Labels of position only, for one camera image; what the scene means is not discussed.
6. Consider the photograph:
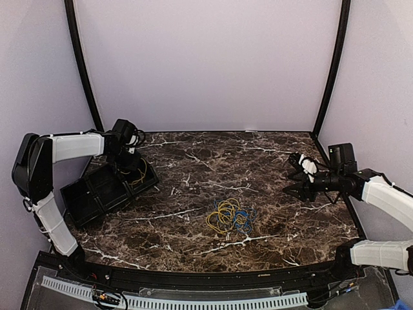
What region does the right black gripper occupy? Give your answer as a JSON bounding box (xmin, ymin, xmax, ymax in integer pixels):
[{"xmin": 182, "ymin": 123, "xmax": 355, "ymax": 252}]
[{"xmin": 283, "ymin": 170, "xmax": 344, "ymax": 202}]

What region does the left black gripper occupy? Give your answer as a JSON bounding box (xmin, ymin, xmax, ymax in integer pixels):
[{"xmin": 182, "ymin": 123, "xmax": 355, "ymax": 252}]
[{"xmin": 109, "ymin": 146, "xmax": 141, "ymax": 171}]

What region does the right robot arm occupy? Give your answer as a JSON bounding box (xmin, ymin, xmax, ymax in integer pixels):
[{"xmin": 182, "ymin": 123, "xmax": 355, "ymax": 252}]
[{"xmin": 283, "ymin": 143, "xmax": 412, "ymax": 280}]

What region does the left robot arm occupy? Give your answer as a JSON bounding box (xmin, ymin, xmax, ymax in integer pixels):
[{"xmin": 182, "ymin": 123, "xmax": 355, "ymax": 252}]
[{"xmin": 12, "ymin": 119, "xmax": 141, "ymax": 282}]

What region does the black compartment tray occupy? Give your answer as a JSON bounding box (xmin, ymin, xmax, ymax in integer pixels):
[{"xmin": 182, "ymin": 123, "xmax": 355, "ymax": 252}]
[{"xmin": 61, "ymin": 158, "xmax": 159, "ymax": 229}]

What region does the blue object at corner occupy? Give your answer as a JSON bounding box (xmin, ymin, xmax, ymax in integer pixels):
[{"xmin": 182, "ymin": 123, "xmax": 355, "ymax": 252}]
[{"xmin": 391, "ymin": 300, "xmax": 412, "ymax": 310}]

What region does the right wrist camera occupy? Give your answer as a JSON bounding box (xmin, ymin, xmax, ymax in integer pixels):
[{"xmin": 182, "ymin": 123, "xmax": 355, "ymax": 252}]
[{"xmin": 288, "ymin": 152, "xmax": 318, "ymax": 183}]

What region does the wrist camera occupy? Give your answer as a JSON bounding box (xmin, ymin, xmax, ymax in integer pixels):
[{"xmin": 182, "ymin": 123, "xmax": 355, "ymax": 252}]
[
  {"xmin": 288, "ymin": 152, "xmax": 318, "ymax": 183},
  {"xmin": 126, "ymin": 129, "xmax": 146, "ymax": 154}
]

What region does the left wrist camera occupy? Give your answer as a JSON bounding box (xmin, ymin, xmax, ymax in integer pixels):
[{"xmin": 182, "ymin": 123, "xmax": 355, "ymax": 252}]
[{"xmin": 126, "ymin": 129, "xmax": 146, "ymax": 154}]

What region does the left black frame post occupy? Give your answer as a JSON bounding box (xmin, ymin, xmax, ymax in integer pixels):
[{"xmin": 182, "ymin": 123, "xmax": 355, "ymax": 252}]
[{"xmin": 64, "ymin": 0, "xmax": 104, "ymax": 131}]

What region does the black frame post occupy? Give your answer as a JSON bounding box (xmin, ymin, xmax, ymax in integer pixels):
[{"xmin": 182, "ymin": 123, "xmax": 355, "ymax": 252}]
[
  {"xmin": 64, "ymin": 0, "xmax": 104, "ymax": 131},
  {"xmin": 312, "ymin": 0, "xmax": 351, "ymax": 140}
]

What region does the black front rail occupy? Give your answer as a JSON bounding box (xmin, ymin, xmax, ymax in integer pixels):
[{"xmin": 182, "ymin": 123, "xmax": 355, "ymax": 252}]
[{"xmin": 34, "ymin": 251, "xmax": 371, "ymax": 296}]

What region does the white slotted cable duct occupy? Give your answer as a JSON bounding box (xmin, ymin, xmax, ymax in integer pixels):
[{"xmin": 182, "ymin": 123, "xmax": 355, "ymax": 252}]
[{"xmin": 41, "ymin": 276, "xmax": 308, "ymax": 310}]

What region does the right black frame post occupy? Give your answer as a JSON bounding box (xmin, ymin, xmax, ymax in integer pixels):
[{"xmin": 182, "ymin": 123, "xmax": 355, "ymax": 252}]
[{"xmin": 312, "ymin": 0, "xmax": 351, "ymax": 140}]

